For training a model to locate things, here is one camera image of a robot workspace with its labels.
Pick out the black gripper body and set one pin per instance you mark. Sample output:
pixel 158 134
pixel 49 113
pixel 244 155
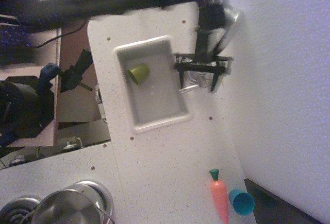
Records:
pixel 215 30

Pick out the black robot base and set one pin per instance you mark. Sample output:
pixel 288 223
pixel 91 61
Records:
pixel 25 112

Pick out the orange toy carrot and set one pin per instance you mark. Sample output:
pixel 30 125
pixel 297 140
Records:
pixel 219 195

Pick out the blue clamp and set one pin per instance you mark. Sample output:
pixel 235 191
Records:
pixel 47 73

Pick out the green plastic cup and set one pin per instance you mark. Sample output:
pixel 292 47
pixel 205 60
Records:
pixel 139 73

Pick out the silver toy faucet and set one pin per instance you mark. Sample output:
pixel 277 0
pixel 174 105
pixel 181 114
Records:
pixel 195 79

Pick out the silver metal pot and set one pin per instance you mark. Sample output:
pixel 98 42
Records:
pixel 85 201

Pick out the teal plastic cup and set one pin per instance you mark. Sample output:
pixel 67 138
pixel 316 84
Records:
pixel 242 202

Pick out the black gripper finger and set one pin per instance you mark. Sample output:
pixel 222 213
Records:
pixel 215 79
pixel 181 78

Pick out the silver stove burner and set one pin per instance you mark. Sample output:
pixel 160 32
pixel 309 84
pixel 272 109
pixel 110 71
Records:
pixel 19 210

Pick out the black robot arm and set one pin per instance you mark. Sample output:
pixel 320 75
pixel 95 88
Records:
pixel 21 18

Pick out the white toy sink basin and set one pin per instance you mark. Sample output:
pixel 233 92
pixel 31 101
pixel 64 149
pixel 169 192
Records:
pixel 157 101

